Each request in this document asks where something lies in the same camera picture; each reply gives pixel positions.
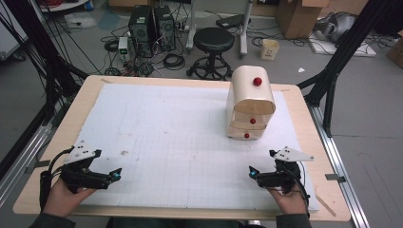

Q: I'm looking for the grey plastic machine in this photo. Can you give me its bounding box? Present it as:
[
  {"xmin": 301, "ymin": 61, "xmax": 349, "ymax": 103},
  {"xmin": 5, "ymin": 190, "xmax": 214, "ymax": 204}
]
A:
[{"xmin": 313, "ymin": 11, "xmax": 357, "ymax": 44}]

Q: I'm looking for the small white power box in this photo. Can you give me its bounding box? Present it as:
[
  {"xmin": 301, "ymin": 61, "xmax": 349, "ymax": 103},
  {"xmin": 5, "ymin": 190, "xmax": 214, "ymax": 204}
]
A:
[{"xmin": 117, "ymin": 36, "xmax": 129, "ymax": 55}]

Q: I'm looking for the white stand leg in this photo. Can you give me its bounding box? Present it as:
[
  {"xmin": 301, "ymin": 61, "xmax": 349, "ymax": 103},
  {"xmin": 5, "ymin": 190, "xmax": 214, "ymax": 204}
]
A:
[
  {"xmin": 185, "ymin": 0, "xmax": 199, "ymax": 53},
  {"xmin": 239, "ymin": 0, "xmax": 255, "ymax": 58}
]

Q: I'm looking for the black metal frame strut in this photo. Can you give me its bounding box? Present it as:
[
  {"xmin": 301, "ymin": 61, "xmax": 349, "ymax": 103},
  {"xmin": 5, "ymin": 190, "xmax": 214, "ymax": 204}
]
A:
[
  {"xmin": 297, "ymin": 0, "xmax": 393, "ymax": 139},
  {"xmin": 0, "ymin": 0, "xmax": 90, "ymax": 125}
]

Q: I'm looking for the wooden drawer with red knob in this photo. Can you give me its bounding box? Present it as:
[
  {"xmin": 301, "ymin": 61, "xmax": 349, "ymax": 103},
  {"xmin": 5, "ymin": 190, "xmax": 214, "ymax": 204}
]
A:
[
  {"xmin": 228, "ymin": 111, "xmax": 274, "ymax": 130},
  {"xmin": 226, "ymin": 125, "xmax": 266, "ymax": 142}
]

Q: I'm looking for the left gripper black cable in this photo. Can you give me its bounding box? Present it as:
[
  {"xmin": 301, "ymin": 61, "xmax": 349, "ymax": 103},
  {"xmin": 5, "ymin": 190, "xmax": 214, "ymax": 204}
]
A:
[{"xmin": 38, "ymin": 146, "xmax": 75, "ymax": 212}]

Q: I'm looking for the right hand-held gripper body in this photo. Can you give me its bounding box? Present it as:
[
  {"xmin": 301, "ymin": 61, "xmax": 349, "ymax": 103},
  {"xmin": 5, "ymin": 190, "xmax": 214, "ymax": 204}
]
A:
[{"xmin": 257, "ymin": 145, "xmax": 316, "ymax": 195}]

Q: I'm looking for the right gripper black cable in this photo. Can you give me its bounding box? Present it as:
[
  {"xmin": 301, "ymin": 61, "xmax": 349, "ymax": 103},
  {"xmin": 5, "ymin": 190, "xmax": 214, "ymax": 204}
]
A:
[{"xmin": 293, "ymin": 161, "xmax": 311, "ymax": 219}]

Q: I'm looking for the person's right hand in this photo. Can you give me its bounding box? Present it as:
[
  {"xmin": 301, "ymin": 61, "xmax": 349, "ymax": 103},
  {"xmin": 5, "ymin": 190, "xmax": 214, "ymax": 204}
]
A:
[{"xmin": 266, "ymin": 185, "xmax": 310, "ymax": 217}]

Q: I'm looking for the large cardboard box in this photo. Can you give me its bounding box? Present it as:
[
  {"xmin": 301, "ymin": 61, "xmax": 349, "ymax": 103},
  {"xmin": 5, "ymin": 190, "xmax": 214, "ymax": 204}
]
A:
[{"xmin": 275, "ymin": 0, "xmax": 331, "ymax": 40}]

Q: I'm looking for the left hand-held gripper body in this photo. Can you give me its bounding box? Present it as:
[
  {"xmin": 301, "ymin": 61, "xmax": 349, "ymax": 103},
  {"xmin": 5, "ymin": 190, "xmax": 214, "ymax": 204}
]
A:
[{"xmin": 59, "ymin": 140, "xmax": 111, "ymax": 195}]

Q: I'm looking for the black computer tower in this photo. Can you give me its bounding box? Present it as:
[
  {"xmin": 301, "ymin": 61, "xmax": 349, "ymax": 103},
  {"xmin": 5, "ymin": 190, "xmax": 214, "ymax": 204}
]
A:
[
  {"xmin": 127, "ymin": 5, "xmax": 157, "ymax": 58},
  {"xmin": 153, "ymin": 5, "xmax": 177, "ymax": 52}
]

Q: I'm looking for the black round stool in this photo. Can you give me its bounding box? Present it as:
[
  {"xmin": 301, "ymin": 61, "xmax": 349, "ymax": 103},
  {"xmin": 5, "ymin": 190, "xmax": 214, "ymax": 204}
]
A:
[{"xmin": 185, "ymin": 27, "xmax": 236, "ymax": 81}]

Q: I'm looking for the white flat board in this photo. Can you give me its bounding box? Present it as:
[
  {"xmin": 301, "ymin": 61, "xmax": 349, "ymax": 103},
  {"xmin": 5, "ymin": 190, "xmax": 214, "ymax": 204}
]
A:
[{"xmin": 308, "ymin": 32, "xmax": 378, "ymax": 58}]

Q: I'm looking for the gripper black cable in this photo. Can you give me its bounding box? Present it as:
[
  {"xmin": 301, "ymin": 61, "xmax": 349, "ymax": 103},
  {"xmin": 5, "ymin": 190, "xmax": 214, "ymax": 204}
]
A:
[
  {"xmin": 293, "ymin": 161, "xmax": 311, "ymax": 219},
  {"xmin": 38, "ymin": 146, "xmax": 75, "ymax": 212}
]

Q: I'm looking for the grey metal bracket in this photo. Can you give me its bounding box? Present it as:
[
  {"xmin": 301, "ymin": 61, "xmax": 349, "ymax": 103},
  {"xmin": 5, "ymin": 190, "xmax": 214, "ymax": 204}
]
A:
[
  {"xmin": 325, "ymin": 173, "xmax": 347, "ymax": 184},
  {"xmin": 25, "ymin": 160, "xmax": 51, "ymax": 175}
]

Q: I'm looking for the beige tape strip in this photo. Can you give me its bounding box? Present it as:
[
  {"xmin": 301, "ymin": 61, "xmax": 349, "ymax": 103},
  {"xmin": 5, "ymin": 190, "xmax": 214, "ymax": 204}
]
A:
[{"xmin": 314, "ymin": 193, "xmax": 337, "ymax": 218}]

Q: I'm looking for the beige waste bin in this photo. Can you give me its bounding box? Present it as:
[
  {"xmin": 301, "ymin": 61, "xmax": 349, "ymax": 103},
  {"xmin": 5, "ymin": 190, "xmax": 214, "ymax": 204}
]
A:
[{"xmin": 259, "ymin": 38, "xmax": 280, "ymax": 61}]

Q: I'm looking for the white round table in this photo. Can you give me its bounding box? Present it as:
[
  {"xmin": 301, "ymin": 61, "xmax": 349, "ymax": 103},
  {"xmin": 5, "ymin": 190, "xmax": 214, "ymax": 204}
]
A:
[{"xmin": 37, "ymin": 0, "xmax": 90, "ymax": 13}]

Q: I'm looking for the aluminium rail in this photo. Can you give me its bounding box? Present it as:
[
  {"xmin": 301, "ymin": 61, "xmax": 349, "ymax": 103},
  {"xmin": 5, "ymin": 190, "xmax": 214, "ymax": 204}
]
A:
[
  {"xmin": 0, "ymin": 104, "xmax": 62, "ymax": 207},
  {"xmin": 305, "ymin": 103, "xmax": 372, "ymax": 228}
]

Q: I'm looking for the coiled black cable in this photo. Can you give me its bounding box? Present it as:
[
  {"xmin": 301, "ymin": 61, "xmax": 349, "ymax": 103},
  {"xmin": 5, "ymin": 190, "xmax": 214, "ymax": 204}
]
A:
[
  {"xmin": 163, "ymin": 52, "xmax": 186, "ymax": 71},
  {"xmin": 104, "ymin": 38, "xmax": 120, "ymax": 53}
]

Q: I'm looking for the black flat case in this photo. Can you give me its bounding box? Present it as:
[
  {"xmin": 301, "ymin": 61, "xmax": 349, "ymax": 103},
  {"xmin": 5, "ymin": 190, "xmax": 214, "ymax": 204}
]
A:
[{"xmin": 216, "ymin": 13, "xmax": 247, "ymax": 29}]

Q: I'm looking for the person's left hand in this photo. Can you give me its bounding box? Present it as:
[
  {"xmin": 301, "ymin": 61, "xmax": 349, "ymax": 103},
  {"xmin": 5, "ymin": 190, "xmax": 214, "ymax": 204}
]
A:
[{"xmin": 42, "ymin": 178, "xmax": 96, "ymax": 219}]

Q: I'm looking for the white grid mat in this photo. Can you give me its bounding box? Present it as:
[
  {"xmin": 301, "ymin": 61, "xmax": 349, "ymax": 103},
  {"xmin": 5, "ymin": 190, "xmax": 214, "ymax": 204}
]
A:
[{"xmin": 74, "ymin": 83, "xmax": 320, "ymax": 213}]

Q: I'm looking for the small cardboard box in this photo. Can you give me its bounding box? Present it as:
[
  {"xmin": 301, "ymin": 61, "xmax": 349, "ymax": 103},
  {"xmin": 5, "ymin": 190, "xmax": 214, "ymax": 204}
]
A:
[{"xmin": 385, "ymin": 29, "xmax": 403, "ymax": 69}]

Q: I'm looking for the small wooden drawer chest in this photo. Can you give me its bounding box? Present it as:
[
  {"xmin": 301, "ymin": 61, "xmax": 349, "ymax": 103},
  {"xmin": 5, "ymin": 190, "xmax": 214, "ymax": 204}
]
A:
[{"xmin": 225, "ymin": 65, "xmax": 277, "ymax": 142}]

